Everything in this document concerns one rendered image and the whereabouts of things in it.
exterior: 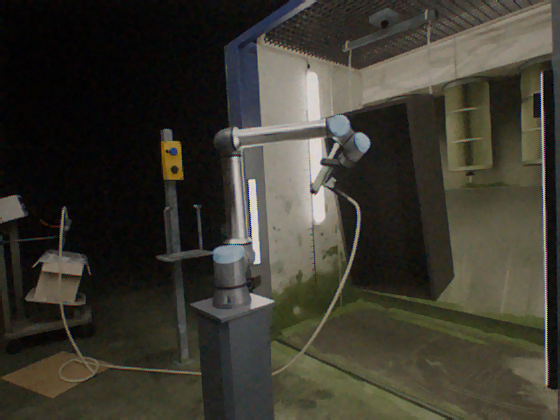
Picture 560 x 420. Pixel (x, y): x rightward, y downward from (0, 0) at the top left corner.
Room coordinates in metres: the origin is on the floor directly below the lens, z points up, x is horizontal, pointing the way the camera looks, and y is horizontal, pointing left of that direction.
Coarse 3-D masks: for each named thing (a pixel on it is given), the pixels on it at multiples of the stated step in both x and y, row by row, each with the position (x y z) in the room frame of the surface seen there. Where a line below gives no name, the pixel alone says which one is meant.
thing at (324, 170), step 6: (336, 144) 2.19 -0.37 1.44; (330, 156) 2.10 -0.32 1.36; (324, 168) 1.99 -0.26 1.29; (330, 168) 2.02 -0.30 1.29; (318, 174) 1.96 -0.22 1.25; (324, 174) 1.97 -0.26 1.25; (318, 180) 1.91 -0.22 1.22; (324, 180) 1.94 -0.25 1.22; (312, 186) 1.87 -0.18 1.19; (318, 186) 1.88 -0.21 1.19; (324, 186) 1.95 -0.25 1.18; (336, 186) 1.96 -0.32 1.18; (318, 192) 1.87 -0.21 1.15; (336, 192) 1.95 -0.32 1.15; (342, 192) 1.95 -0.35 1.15
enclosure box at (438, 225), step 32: (416, 96) 1.94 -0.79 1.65; (352, 128) 2.55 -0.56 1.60; (384, 128) 2.39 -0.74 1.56; (416, 128) 1.93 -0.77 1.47; (384, 160) 2.44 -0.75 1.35; (416, 160) 1.94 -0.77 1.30; (352, 192) 2.54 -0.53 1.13; (384, 192) 2.50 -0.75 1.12; (416, 192) 2.34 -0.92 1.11; (352, 224) 2.52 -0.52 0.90; (384, 224) 2.56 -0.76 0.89; (416, 224) 2.39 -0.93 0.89; (448, 224) 2.24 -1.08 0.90; (384, 256) 2.63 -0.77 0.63; (416, 256) 2.45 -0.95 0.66; (448, 256) 2.22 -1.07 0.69; (384, 288) 2.35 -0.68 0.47; (416, 288) 2.25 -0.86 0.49
